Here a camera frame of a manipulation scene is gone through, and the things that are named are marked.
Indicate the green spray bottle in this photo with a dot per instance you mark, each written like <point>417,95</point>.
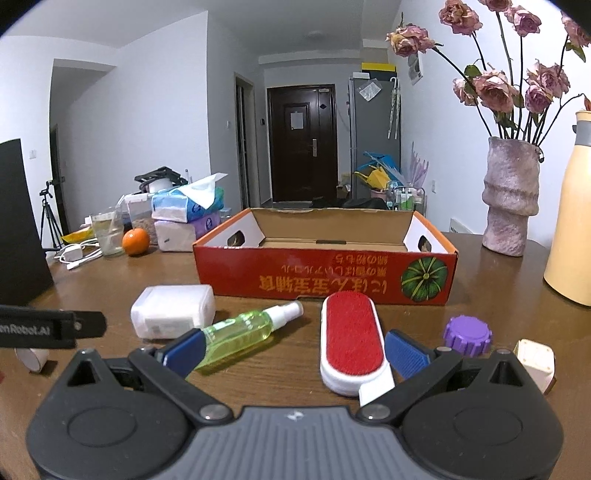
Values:
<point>231,336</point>

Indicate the white red lint brush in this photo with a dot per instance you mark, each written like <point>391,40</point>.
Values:
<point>353,360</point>

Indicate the black device on container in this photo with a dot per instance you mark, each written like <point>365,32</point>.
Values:
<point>162,178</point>

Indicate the clear food container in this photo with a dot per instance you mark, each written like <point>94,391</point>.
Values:
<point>138,206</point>

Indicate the blue tissue pack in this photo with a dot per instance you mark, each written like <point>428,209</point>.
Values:
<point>190,202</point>

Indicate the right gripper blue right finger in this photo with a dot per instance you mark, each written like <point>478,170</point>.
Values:
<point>425,373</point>

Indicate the white charger with cable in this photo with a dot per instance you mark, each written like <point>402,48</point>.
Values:
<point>76,255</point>

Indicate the wire storage cart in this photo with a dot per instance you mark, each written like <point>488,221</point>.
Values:
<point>405,198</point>

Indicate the pink ceramic vase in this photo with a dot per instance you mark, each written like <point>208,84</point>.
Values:
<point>511,192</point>

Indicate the small pink white cube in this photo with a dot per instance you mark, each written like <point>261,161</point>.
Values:
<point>539,361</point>

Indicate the white board on wall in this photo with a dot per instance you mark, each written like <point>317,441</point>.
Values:
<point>456,226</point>

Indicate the camera tripod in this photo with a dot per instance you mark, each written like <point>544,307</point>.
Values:
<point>49,221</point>

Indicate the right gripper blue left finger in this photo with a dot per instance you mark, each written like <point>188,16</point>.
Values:
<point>163,372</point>

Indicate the grey refrigerator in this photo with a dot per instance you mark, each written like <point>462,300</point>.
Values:
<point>374,124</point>

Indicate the white plastic box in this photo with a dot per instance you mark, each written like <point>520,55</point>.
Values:
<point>166,312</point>

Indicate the dark entrance door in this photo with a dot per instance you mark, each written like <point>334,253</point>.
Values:
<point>303,143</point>

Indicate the clear glass cup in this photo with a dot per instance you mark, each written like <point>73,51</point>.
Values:
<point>108,230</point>

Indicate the purple gear lid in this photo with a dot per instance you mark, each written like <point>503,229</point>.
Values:
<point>468,335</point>

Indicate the orange fruit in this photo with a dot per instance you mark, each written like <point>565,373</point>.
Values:
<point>135,242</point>

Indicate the black cloth covered chair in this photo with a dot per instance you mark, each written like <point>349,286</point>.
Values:
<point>349,203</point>

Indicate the white tape roll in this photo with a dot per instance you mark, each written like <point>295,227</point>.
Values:
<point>33,359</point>

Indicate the yellow thermos jug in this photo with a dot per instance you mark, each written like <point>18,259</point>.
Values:
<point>568,267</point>

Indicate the yellow blue bags pile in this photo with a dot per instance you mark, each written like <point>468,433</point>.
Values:
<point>379,172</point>

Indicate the purple tissue pack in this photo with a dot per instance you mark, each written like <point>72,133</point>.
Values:
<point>179,237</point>

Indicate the black paper bag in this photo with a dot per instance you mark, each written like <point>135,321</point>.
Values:
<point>24,272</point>

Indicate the red cardboard box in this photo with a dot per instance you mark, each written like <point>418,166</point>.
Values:
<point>395,258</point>

